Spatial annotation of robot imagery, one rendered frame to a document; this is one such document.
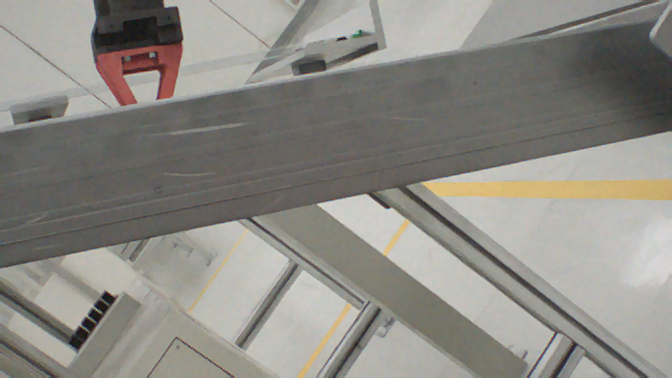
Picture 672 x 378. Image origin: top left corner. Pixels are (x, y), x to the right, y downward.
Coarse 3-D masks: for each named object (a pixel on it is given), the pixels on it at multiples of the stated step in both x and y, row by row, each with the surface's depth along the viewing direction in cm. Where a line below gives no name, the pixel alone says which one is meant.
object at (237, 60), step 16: (288, 48) 139; (208, 64) 136; (224, 64) 136; (240, 64) 137; (128, 80) 133; (144, 80) 134; (32, 96) 130; (48, 96) 130; (80, 96) 132; (0, 112) 130
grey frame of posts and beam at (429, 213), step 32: (384, 192) 125; (416, 192) 126; (416, 224) 129; (448, 224) 128; (480, 256) 129; (512, 256) 130; (512, 288) 130; (544, 288) 131; (544, 320) 132; (576, 320) 132; (608, 352) 135
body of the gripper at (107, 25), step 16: (96, 0) 84; (112, 0) 83; (128, 0) 83; (144, 0) 83; (160, 0) 85; (96, 16) 85; (112, 16) 80; (128, 16) 81; (144, 16) 81; (160, 16) 81; (176, 16) 82; (96, 32) 84; (112, 32) 80; (128, 32) 85; (144, 32) 85
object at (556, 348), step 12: (660, 24) 51; (660, 36) 51; (660, 48) 51; (384, 204) 129; (552, 336) 134; (564, 336) 132; (540, 348) 135; (552, 348) 132; (564, 348) 132; (576, 348) 132; (540, 360) 133; (552, 360) 131; (564, 360) 133; (576, 360) 132; (528, 372) 133; (540, 372) 131; (552, 372) 131; (564, 372) 132
